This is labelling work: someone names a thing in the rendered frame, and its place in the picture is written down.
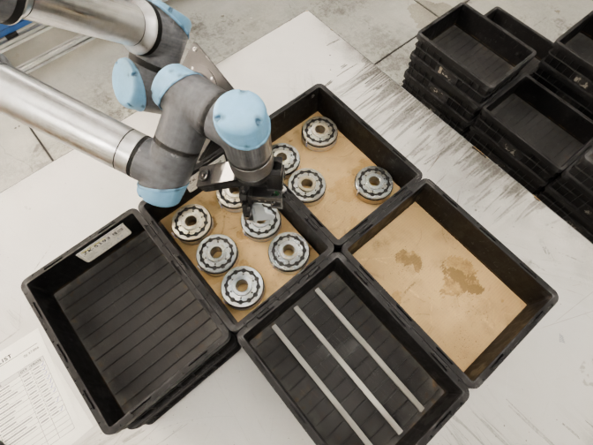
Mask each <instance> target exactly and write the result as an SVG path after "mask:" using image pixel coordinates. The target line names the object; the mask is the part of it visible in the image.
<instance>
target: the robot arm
mask: <svg viewBox="0 0 593 445"><path fill-rule="evenodd" d="M21 19H25V20H29V21H33V22H36V23H40V24H43V25H47V26H53V27H57V28H61V29H64V30H68V31H72V32H75V33H79V34H85V35H89V36H93V37H96V38H100V39H103V40H107V41H113V42H117V43H121V44H123V45H124V46H125V47H126V49H128V50H129V51H130V52H129V56H128V58H127V57H123V58H119V59H118V60H117V62H116V63H115V65H114V68H113V72H112V84H113V89H114V92H115V95H116V98H117V99H118V101H119V102H120V103H121V104H122V105H123V106H124V107H126V108H127V109H135V110H136V111H139V112H142V111H145V112H150V113H155V114H161V117H160V120H159V123H158V125H157V128H156V131H155V134H154V137H153V138H152V137H150V136H148V135H145V134H144V133H142V132H140V131H138V130H136V129H134V128H132V127H130V126H129V125H127V124H124V123H122V122H120V121H118V120H116V119H114V118H113V117H110V116H108V115H106V114H105V113H103V112H101V111H99V110H97V109H95V108H93V107H91V106H89V105H87V104H85V103H83V102H81V101H79V100H77V99H75V98H73V97H71V96H70V95H68V94H66V93H64V92H62V91H60V90H58V89H56V88H54V87H52V86H50V85H48V84H46V83H44V82H42V81H40V80H38V79H37V78H35V77H33V76H31V75H29V74H27V73H25V72H23V71H21V70H19V69H17V68H15V67H13V66H11V62H10V60H9V59H8V58H7V57H6V56H5V55H3V54H1V53H0V113H2V114H4V115H6V116H7V117H10V118H12V119H14V120H16V121H18V122H20V123H21V124H25V125H27V126H29V127H31V128H33V129H35V130H36V131H38V132H41V133H43V134H45V135H47V136H49V137H50V138H52V139H54V140H57V141H59V142H61V143H63V144H65V145H66V146H68V147H71V148H73V149H75V150H77V151H79V152H80V153H82V154H84V155H87V156H89V157H91V158H93V159H95V160H96V161H98V162H101V163H103V164H105V165H107V166H109V167H110V168H112V169H115V170H118V171H120V172H122V173H124V174H125V175H127V176H129V177H132V178H134V179H136V180H138V183H137V193H138V196H139V197H140V198H143V200H144V201H145V202H147V203H149V204H151V205H154V206H157V207H174V206H175V205H177V204H179V202H180V200H181V199H182V197H183V195H184V192H185V190H186V188H187V187H188V185H189V183H190V182H189V181H190V178H191V174H192V172H193V170H194V167H195V165H196V162H197V160H198V158H199V154H200V152H201V149H202V147H203V145H204V143H205V140H206V138H208V139H210V140H211V141H213V142H215V143H216V144H218V145H219V146H221V147H222V148H223V149H224V151H225V154H226V156H227V159H228V161H227V162H220V163H216V164H212V165H207V166H203V167H200V169H199V175H198V180H197V184H196V186H197V187H198V188H199V189H201V190H203V191H204V192H211V191H217V190H222V189H228V188H233V187H238V188H239V199H240V203H241V204H242V209H243V215H244V219H245V220H248V222H250V223H256V222H257V221H265V220H273V219H274V218H275V215H274V214H272V213H269V212H267V211H265V210H264V207H263V206H262V205H261V204H259V203H264V204H270V205H271V208H280V209H282V199H281V197H282V190H283V179H284V178H285V168H284V164H282V157H277V156H274V154H273V148H272V141H271V123H270V118H269V115H268V114H267V111H266V105H265V103H264V102H263V100H262V99H261V98H260V97H259V96H258V95H257V94H255V93H253V92H252V91H250V90H240V89H234V90H230V91H228V92H227V91H225V90H224V89H222V88H221V87H218V86H217V85H215V84H214V83H213V82H211V81H210V80H208V78H207V77H206V75H204V74H203V73H201V72H195V71H192V70H190V69H188V68H186V67H185V66H183V65H181V64H180V62H181V59H182V56H183V53H184V49H185V46H186V43H187V41H188V40H189V38H190V36H189V34H190V31H191V21H190V20H189V19H188V18H187V17H186V16H184V15H183V14H182V13H180V12H179V11H177V10H175V9H173V8H172V7H170V6H168V5H167V4H165V3H164V2H162V1H161V0H131V1H129V2H126V1H124V0H0V24H3V25H8V26H11V25H15V24H17V23H18V22H19V21H20V20H21ZM254 202H255V203H254ZM275 202H280V203H281V205H273V204H274V203H275Z"/></svg>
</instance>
